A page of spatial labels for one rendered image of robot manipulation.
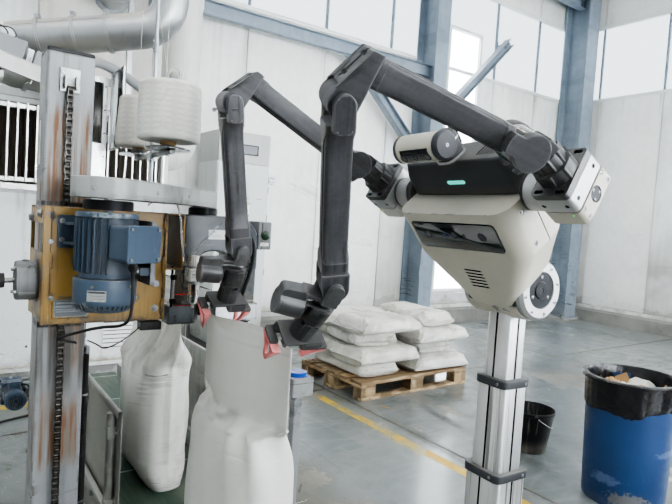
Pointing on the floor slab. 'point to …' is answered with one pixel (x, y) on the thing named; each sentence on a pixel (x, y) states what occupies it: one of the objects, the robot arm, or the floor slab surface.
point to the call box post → (295, 436)
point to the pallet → (333, 378)
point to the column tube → (53, 122)
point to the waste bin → (626, 435)
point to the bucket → (536, 427)
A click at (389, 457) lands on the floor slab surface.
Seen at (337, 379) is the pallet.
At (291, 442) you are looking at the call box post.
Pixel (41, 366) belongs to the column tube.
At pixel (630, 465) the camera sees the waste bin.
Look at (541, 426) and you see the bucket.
